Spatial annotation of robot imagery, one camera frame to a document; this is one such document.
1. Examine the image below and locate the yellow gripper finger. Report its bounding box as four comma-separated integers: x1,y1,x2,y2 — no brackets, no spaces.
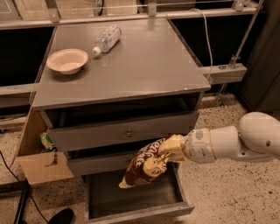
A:
158,135,186,154
167,153,188,163

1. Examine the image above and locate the grey drawer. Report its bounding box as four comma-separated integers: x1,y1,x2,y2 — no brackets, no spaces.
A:
66,143,190,177
85,164,194,224
39,111,199,152

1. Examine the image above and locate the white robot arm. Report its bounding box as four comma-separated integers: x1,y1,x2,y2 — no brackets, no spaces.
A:
158,112,280,164

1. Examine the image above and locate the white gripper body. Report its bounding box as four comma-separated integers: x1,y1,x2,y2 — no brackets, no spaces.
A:
183,129,215,164

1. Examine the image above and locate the black floor cable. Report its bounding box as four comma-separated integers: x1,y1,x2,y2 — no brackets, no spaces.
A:
0,150,49,223

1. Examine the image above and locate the white paper bowl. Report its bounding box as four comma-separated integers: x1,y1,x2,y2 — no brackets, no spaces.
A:
46,49,88,75

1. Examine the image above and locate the grey bottom drawer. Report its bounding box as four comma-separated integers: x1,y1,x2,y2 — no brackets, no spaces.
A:
85,164,194,224

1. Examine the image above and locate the grey middle drawer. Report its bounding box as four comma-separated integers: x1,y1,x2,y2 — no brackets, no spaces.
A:
66,143,190,177

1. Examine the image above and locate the grey drawer cabinet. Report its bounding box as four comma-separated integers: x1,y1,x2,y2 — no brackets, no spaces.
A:
31,17,212,224

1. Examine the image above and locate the brown cardboard box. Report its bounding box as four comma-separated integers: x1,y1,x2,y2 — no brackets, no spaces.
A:
16,109,74,185

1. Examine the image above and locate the metal diagonal rod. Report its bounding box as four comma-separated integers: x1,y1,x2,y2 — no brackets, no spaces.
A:
216,0,264,108

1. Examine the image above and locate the clear plastic water bottle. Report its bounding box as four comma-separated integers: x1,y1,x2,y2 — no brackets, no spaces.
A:
92,24,122,56

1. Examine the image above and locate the green snack bag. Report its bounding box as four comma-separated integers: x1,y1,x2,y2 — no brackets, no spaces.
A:
40,132,55,151

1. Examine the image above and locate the white hanging cable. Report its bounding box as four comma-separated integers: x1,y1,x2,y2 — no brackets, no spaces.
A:
190,7,214,83

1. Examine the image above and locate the dark side cabinet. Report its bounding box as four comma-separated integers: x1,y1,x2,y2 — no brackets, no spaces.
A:
236,0,280,112

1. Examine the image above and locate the brown chip bag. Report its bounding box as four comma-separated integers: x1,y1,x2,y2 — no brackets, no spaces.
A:
119,138,169,189

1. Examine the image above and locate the grey top drawer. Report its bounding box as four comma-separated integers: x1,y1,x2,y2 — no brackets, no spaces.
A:
39,111,199,152

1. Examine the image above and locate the black shoe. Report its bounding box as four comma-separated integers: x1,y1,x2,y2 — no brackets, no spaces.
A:
47,208,74,224

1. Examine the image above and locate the grey wooden rail beam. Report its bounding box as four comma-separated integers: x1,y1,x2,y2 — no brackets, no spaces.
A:
199,63,247,85

